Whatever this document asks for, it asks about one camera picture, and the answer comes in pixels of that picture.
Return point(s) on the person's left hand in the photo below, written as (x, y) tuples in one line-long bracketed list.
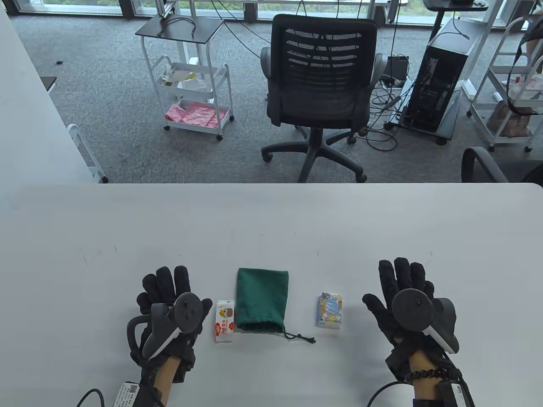
[(169, 280)]

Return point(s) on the person's right hand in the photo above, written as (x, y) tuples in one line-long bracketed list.
[(403, 275)]

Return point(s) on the red white snack packet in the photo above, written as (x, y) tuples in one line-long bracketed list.
[(225, 322)]

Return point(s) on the colourful blue snack packet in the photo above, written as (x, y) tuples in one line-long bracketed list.
[(330, 309)]

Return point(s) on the person's right forearm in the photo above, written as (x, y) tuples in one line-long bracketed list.
[(424, 392)]

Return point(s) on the person's left forearm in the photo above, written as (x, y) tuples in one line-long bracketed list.
[(163, 381)]

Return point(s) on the beige pink bag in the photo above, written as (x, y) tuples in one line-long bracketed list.
[(509, 123)]

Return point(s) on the white plastic bag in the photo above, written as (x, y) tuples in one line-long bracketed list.
[(526, 89)]

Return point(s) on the black white right controller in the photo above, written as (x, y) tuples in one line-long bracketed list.
[(411, 309)]

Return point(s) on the black white controller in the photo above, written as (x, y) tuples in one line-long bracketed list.
[(411, 309), (186, 311)]

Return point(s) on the black white left controller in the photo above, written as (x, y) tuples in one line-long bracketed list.
[(186, 311)]

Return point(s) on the labelled left wrist sensor box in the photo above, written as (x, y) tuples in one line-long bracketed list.
[(127, 394)]

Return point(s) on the labelled wrist sensor box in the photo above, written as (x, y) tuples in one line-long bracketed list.
[(460, 396), (127, 394)]

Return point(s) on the grey chair armrest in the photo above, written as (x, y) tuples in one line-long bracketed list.
[(475, 165)]

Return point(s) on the labelled right wrist sensor box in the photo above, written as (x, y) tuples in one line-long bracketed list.
[(460, 396)]

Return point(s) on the grey computer trolley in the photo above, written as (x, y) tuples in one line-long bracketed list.
[(449, 123)]

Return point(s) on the white metal rack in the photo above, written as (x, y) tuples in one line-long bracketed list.
[(80, 144)]

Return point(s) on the pink plastic bags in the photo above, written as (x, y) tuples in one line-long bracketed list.
[(195, 114)]

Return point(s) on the black computer tower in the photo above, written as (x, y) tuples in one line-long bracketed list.
[(437, 85)]

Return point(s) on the black mesh office chair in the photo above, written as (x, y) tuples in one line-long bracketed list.
[(322, 93)]

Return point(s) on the white yellow plastic bags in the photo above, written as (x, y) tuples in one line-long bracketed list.
[(182, 76)]

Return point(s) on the black box on floor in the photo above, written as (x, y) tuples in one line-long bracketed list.
[(398, 68)]

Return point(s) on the white standing desk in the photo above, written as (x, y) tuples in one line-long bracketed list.
[(477, 63)]

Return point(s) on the small black side table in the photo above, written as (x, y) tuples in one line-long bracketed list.
[(48, 82)]

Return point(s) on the white cart with black top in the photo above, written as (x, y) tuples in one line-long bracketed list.
[(182, 27)]

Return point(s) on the black standing desk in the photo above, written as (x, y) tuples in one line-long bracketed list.
[(449, 5)]

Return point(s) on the aluminium frame post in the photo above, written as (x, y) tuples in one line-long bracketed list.
[(166, 7)]

